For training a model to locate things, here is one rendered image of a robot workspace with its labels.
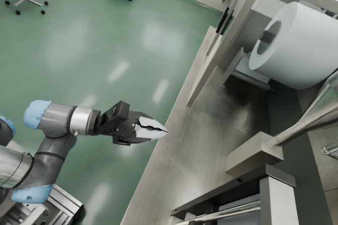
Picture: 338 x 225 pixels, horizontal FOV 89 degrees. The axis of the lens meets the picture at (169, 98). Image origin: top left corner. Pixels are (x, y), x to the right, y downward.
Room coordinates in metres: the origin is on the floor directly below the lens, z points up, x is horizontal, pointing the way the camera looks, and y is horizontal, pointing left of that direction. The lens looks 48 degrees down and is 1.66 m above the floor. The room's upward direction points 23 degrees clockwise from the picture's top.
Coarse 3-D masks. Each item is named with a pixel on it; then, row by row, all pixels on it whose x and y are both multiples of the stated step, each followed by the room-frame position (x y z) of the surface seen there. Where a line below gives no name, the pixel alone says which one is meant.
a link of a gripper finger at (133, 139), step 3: (132, 135) 0.21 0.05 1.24; (135, 135) 0.22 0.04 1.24; (126, 138) 0.20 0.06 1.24; (129, 138) 0.20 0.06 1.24; (132, 138) 0.21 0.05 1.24; (135, 138) 0.21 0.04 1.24; (138, 138) 0.21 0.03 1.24; (141, 138) 0.22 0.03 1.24; (144, 138) 0.22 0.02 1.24; (147, 138) 0.22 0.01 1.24; (150, 138) 0.23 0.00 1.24; (129, 141) 0.20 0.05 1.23; (132, 141) 0.20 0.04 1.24; (135, 141) 0.20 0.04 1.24; (138, 141) 0.20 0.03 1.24; (141, 141) 0.21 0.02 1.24; (144, 141) 0.21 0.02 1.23
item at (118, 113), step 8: (120, 104) 0.22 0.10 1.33; (128, 104) 0.24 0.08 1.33; (104, 112) 0.23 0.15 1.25; (112, 112) 0.21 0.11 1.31; (120, 112) 0.20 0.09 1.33; (128, 112) 0.22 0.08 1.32; (104, 120) 0.21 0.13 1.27; (112, 120) 0.19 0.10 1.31; (120, 120) 0.20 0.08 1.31; (104, 128) 0.19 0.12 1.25
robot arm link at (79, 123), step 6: (78, 108) 0.22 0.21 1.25; (84, 108) 0.23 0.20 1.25; (90, 108) 0.23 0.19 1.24; (78, 114) 0.20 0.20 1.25; (84, 114) 0.21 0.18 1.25; (90, 114) 0.21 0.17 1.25; (72, 120) 0.18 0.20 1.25; (78, 120) 0.19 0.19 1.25; (84, 120) 0.19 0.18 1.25; (72, 126) 0.17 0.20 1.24; (78, 126) 0.18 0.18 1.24; (84, 126) 0.18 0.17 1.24; (72, 132) 0.17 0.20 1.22; (78, 132) 0.17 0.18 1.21; (84, 132) 0.18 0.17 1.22
